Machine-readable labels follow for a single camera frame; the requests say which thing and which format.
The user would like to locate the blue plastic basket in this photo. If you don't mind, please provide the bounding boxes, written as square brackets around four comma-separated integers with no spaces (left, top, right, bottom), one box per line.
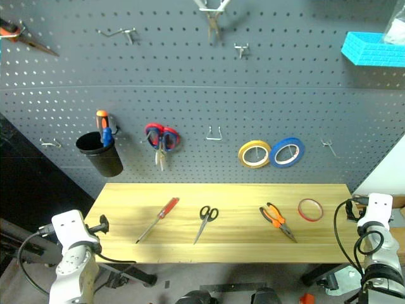
[340,31,405,68]

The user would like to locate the short metal pegboard hook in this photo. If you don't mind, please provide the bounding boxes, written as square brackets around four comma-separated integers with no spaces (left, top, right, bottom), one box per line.
[234,43,251,60]

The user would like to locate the black plastic cup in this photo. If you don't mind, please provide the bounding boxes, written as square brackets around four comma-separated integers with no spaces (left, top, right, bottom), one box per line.
[75,131,124,178]

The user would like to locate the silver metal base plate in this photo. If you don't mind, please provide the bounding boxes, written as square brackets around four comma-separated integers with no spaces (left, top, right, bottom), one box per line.
[325,265,363,296]

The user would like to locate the dark rounded shape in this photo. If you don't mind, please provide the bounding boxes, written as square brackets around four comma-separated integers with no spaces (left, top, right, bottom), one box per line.
[175,289,220,304]
[251,286,283,304]

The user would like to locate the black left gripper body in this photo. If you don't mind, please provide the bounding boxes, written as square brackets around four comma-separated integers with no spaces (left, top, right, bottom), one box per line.
[84,221,102,237]

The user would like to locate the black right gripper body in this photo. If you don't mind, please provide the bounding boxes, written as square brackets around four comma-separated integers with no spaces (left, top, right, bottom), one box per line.
[345,201,360,223]

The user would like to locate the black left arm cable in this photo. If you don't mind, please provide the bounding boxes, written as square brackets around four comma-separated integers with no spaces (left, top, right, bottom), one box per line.
[16,224,57,296]

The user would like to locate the black table leg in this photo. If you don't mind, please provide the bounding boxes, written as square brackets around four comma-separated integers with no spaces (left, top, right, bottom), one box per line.
[300,262,344,288]
[94,262,158,287]

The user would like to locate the orange handled pruning shears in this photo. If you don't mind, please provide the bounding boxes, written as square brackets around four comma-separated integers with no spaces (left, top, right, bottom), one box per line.
[0,18,60,58]

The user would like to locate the clear plastic bag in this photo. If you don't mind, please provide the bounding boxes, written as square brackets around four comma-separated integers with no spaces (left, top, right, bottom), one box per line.
[382,4,405,46]

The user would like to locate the curved metal pegboard hook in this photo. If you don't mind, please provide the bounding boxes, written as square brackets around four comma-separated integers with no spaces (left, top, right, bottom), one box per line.
[39,137,62,149]

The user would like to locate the thin metal pegboard hook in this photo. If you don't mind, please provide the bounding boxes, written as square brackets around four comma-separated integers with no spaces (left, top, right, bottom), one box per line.
[320,139,339,158]

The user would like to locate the white handled pliers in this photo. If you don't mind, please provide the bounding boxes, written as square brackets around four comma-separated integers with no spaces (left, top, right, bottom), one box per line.
[193,0,232,42]

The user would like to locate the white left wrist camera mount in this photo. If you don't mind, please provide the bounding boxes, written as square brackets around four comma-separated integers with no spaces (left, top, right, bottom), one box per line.
[51,209,93,251]

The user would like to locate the metal loop pegboard hook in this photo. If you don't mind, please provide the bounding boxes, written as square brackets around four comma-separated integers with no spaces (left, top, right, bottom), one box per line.
[206,125,223,141]

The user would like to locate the yellow tape roll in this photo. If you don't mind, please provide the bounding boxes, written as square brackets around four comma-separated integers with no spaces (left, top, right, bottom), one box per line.
[237,139,272,169]

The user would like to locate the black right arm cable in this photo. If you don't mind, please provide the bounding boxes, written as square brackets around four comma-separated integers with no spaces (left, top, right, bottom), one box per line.
[333,196,370,277]

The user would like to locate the grey metal pegboard wall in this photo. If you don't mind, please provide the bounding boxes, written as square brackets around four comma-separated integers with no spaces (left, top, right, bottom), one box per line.
[0,0,405,200]

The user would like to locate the black handled scissors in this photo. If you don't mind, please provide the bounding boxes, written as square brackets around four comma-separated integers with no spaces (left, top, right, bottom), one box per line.
[193,205,220,246]

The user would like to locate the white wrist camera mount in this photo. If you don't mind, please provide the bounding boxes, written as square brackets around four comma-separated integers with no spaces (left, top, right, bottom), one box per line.
[357,193,395,232]
[51,209,93,251]

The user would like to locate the blue tape roll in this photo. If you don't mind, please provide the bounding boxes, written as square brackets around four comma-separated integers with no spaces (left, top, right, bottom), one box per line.
[269,137,306,169]

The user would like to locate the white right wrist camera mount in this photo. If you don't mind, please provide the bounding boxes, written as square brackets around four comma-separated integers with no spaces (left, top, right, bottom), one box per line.
[357,193,395,232]

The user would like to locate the long metal pegboard hook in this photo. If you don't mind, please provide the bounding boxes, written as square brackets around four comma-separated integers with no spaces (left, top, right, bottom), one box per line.
[96,27,138,46]

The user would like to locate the red handled screwdriver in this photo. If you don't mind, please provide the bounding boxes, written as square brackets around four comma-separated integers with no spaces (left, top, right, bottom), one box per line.
[135,197,180,244]

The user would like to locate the blue handled screwdriver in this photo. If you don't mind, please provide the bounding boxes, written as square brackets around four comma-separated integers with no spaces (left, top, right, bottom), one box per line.
[101,127,114,148]

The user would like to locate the red and blue scissors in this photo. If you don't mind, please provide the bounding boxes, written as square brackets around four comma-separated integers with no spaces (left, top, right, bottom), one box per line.
[144,122,181,172]

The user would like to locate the red tape roll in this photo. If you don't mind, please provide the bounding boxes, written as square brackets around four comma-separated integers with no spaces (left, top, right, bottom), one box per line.
[297,198,325,222]

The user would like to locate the orange handled needle-nose pliers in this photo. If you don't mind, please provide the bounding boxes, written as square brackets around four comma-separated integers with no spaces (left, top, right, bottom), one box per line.
[259,202,298,244]

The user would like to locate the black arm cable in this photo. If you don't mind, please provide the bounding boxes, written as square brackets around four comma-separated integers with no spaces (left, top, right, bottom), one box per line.
[333,196,370,277]
[16,224,57,296]

